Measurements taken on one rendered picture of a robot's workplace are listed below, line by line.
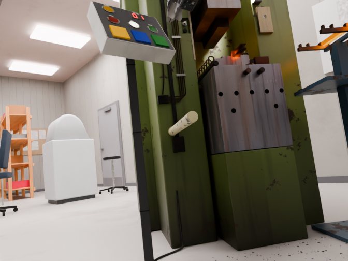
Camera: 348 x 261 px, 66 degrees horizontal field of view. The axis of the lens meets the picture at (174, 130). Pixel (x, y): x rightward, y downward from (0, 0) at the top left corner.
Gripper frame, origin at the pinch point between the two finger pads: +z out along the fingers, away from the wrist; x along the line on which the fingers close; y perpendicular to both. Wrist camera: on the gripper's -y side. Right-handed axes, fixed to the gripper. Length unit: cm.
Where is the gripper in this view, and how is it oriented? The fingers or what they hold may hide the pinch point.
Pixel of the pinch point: (169, 18)
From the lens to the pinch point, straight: 127.0
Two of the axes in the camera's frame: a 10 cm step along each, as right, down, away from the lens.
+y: 3.8, 7.8, -5.0
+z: -4.5, 6.3, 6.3
